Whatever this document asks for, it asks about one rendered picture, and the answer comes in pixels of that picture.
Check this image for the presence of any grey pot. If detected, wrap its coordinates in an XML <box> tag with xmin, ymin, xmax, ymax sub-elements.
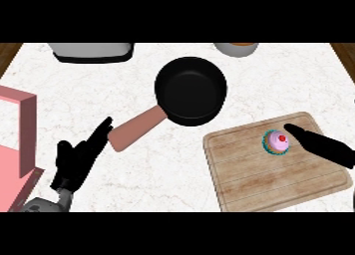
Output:
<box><xmin>213</xmin><ymin>43</ymin><xmax>260</xmax><ymax>59</ymax></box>

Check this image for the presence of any black pan with brown handle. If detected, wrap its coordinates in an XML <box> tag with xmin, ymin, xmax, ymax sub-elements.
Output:
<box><xmin>108</xmin><ymin>56</ymin><xmax>229</xmax><ymax>153</ymax></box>

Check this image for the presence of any wooden cutting board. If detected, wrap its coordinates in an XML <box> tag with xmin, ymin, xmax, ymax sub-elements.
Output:
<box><xmin>201</xmin><ymin>112</ymin><xmax>355</xmax><ymax>213</ymax></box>

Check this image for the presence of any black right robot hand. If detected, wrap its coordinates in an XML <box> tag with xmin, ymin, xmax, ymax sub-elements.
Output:
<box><xmin>282</xmin><ymin>97</ymin><xmax>355</xmax><ymax>170</ymax></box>

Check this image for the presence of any pink open cabinet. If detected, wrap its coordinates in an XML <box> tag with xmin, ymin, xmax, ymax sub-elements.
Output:
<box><xmin>0</xmin><ymin>82</ymin><xmax>46</xmax><ymax>213</ymax></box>

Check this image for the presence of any pink frosted cupcake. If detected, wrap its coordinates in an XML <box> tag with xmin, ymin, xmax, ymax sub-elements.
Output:
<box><xmin>260</xmin><ymin>128</ymin><xmax>291</xmax><ymax>156</ymax></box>

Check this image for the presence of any grey and black appliance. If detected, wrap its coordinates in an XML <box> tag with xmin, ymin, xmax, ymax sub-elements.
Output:
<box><xmin>47</xmin><ymin>43</ymin><xmax>136</xmax><ymax>65</ymax></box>

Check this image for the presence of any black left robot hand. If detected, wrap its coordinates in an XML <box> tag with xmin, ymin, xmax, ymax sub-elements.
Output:
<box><xmin>50</xmin><ymin>116</ymin><xmax>115</xmax><ymax>194</ymax></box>

